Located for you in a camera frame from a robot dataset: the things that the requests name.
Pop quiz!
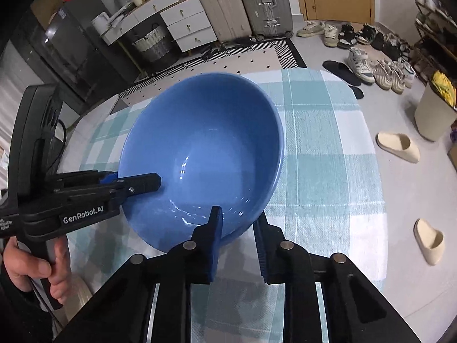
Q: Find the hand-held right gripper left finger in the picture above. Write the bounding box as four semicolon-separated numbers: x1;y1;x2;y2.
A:
53;205;224;343

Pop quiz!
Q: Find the teal checked tablecloth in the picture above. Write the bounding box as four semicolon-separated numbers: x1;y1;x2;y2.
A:
57;68;388;343

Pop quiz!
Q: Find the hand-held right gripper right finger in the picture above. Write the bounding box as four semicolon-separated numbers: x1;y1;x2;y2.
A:
253;212;425;343

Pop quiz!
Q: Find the dark grey fridge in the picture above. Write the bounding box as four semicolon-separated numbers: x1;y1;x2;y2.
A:
30;0;143;101

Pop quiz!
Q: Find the beige trash bin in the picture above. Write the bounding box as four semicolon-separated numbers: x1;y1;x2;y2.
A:
414;71;457;141

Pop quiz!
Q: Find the black white patterned rug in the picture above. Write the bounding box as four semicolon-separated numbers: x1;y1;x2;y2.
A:
118;37;308;99

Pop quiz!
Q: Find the metal shoe rack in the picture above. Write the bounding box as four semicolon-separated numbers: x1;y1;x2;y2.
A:
410;0;457;79

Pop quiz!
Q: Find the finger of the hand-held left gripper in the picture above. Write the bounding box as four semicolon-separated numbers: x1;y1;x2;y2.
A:
53;172;162;201
52;169;119;187

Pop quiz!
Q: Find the beige suitcase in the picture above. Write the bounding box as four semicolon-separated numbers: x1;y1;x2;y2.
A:
189;0;252;43

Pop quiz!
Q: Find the person's left hand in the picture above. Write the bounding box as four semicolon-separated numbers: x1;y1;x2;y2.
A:
3;238;70;304

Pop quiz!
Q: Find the woven laundry basket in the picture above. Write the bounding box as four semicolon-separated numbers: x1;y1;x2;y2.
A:
132;24;175;63

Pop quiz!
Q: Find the white drawer desk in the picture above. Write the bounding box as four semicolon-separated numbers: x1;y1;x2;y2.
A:
100;0;218;54

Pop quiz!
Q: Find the row of scattered shoes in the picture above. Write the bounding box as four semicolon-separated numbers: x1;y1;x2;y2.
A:
296;21;418;95

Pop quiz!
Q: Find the silver suitcase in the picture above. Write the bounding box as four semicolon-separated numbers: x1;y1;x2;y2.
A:
233;0;294;41

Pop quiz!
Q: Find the beige slipper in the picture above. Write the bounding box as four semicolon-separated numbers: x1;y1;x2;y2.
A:
413;219;445;266
376;132;420;164

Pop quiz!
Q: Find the blue bowl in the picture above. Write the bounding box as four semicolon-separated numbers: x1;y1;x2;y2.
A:
117;72;285;254

